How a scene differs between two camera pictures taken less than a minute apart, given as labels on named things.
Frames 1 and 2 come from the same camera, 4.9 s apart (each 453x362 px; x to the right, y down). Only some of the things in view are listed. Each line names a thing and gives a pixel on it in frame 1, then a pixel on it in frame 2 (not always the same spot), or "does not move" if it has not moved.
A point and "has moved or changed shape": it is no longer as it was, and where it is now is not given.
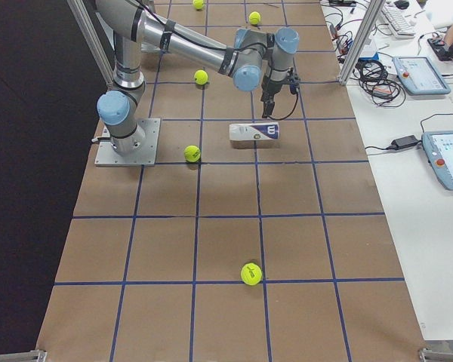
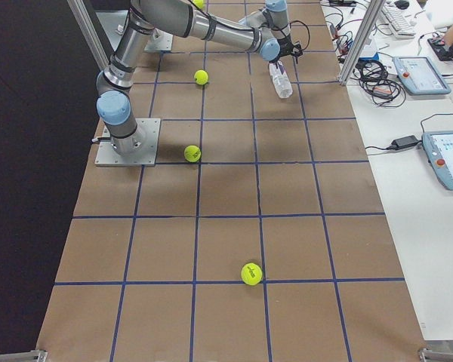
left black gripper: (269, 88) → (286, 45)
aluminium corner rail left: (32, 356) does not move
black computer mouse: (402, 4) does not move
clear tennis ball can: (254, 136) has moved or changed shape
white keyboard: (399, 23) does not move
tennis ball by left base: (192, 153) does not move
